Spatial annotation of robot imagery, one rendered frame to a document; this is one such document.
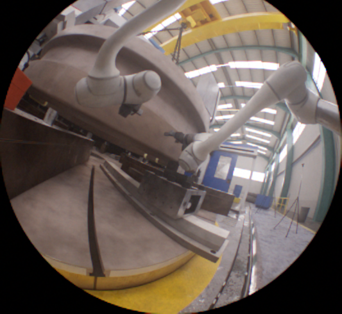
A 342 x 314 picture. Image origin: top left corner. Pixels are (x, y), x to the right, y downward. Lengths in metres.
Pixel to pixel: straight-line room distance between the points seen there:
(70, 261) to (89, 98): 0.54
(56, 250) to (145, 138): 0.87
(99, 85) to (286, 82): 0.59
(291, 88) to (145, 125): 0.89
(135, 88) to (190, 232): 0.83
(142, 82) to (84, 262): 0.65
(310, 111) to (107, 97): 0.72
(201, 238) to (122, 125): 0.90
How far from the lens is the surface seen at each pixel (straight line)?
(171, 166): 0.98
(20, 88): 0.53
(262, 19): 11.12
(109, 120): 0.81
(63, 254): 0.54
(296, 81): 0.50
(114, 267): 0.54
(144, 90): 0.37
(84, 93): 0.37
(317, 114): 0.57
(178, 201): 0.76
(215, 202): 1.98
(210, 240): 0.80
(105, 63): 0.36
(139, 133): 0.86
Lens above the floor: 0.76
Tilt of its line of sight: 12 degrees up
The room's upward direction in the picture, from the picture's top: 21 degrees clockwise
